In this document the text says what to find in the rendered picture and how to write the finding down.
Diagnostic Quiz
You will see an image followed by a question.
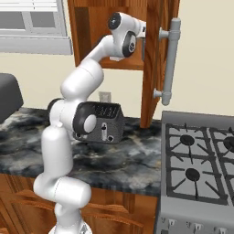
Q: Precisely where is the dark grey toaster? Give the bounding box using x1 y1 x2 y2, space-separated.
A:
72 101 126 144

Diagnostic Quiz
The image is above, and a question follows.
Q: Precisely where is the dark grey appliance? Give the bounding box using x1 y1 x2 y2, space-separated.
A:
0 72 25 124

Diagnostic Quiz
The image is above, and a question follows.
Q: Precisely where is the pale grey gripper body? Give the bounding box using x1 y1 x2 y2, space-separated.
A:
141 37 146 62

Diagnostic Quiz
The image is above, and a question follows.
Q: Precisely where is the white wall socket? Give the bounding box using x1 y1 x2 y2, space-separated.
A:
99 90 112 103

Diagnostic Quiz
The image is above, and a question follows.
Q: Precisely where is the grey bar door handle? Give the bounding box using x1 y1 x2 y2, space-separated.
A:
153 17 182 107

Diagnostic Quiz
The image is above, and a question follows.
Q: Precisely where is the grey gas stove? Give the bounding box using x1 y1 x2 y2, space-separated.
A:
153 110 234 234

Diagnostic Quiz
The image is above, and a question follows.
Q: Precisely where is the wooden base cabinet door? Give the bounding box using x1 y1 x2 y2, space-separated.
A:
80 186 159 234
0 174 59 234

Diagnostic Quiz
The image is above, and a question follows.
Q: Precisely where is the open wooden wall cabinet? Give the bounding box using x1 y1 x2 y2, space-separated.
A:
67 0 146 71

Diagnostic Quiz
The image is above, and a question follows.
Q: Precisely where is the white framed window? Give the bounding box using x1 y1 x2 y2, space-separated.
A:
0 0 73 57

